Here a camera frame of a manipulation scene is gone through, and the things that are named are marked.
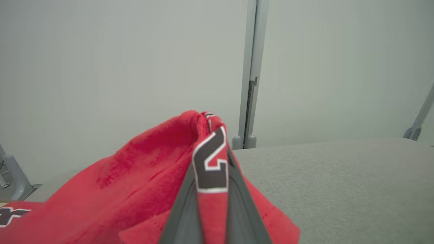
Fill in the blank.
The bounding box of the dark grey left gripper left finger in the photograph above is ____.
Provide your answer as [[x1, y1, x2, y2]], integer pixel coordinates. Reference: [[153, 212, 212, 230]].
[[158, 162, 204, 244]]

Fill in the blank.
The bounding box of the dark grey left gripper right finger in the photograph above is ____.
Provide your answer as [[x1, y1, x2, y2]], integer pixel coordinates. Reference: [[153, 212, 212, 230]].
[[226, 147, 274, 244]]

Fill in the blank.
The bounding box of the red basketball shorts white band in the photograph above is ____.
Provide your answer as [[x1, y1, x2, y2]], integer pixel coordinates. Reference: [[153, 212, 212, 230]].
[[20, 110, 301, 244]]

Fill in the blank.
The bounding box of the grey partition support leg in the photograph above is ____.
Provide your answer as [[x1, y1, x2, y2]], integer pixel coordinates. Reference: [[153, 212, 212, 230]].
[[403, 84, 434, 141], [0, 145, 42, 201]]

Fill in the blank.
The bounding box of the grey vertical partition post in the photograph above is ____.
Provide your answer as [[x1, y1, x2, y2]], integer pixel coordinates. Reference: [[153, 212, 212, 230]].
[[232, 0, 270, 150]]

